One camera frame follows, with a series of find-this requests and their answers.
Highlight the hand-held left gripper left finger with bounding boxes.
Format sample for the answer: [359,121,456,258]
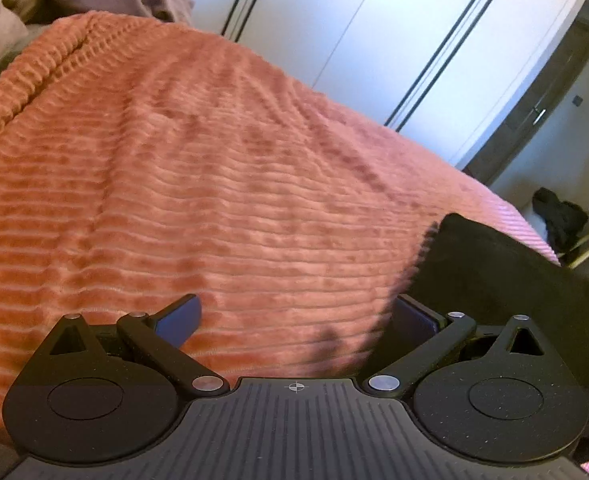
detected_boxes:
[47,294,231,397]

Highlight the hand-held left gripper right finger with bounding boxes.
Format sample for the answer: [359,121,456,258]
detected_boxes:
[363,294,548,399]

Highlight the black pants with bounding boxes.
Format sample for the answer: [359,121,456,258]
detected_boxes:
[375,212,589,463]

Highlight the pink ribbed blanket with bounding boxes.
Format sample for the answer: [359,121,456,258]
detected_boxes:
[0,10,589,480]

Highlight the pile of dark clothes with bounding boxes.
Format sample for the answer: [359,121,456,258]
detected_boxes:
[531,187,589,262]

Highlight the dark wooden door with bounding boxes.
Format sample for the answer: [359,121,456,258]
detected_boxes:
[461,20,589,187]

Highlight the white wardrobe with black lines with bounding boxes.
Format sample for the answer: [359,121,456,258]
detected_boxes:
[144,0,589,171]

